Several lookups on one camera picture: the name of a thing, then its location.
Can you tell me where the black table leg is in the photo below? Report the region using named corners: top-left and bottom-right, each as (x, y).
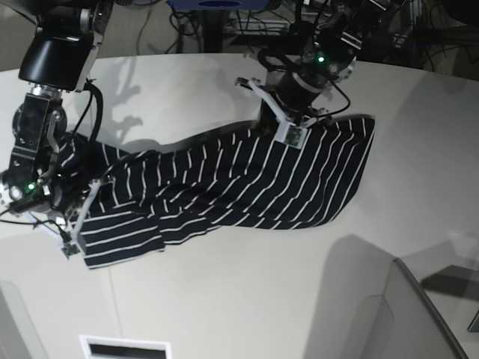
top-left (200, 10), bottom-right (229, 53)

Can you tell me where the black power strip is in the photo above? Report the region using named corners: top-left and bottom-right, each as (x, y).
top-left (223, 18), bottom-right (290, 36)

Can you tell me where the white slotted box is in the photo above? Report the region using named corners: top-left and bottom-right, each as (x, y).
top-left (79, 335), bottom-right (172, 359)

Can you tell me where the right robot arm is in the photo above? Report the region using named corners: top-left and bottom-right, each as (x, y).
top-left (1, 1), bottom-right (114, 215)

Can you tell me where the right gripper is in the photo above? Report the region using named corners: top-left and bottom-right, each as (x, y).
top-left (10, 175), bottom-right (94, 229)

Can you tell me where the navy white striped t-shirt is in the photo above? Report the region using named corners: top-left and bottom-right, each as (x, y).
top-left (59, 116), bottom-right (376, 269)

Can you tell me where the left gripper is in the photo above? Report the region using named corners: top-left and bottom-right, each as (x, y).
top-left (257, 73), bottom-right (330, 138)

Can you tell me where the grey chair back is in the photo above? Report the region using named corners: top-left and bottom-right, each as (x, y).
top-left (303, 235), bottom-right (467, 359)

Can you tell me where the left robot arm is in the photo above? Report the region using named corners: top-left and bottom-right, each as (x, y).
top-left (257, 1), bottom-right (400, 125)

